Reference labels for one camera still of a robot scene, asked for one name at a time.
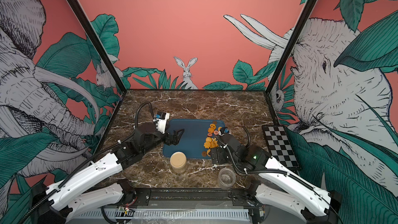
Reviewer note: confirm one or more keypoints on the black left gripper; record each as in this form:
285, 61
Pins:
169, 141

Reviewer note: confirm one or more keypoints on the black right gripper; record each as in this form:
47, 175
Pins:
219, 152

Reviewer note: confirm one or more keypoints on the pile of yellow cookies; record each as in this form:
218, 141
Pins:
215, 128

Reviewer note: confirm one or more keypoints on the clear glass cookie jar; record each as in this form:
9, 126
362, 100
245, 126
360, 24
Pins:
226, 178

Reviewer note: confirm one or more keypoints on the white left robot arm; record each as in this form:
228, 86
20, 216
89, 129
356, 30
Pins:
60, 202

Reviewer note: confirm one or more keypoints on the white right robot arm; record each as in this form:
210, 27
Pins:
294, 195

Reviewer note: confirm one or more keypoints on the teal rectangular tray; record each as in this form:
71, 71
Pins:
193, 139

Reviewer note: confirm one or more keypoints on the black white checkerboard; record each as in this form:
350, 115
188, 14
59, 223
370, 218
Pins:
279, 146

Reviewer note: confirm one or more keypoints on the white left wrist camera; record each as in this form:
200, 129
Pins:
160, 121

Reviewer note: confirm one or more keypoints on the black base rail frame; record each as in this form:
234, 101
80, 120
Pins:
195, 198

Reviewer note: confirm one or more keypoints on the white slotted cable duct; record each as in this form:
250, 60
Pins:
147, 214

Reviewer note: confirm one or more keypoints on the black cage frame post left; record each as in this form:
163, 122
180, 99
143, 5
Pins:
94, 38

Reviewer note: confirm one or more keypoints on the black cage frame post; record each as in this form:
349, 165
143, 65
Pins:
94, 38
297, 31

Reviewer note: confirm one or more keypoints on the black cage frame post right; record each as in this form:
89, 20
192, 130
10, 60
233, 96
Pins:
297, 31

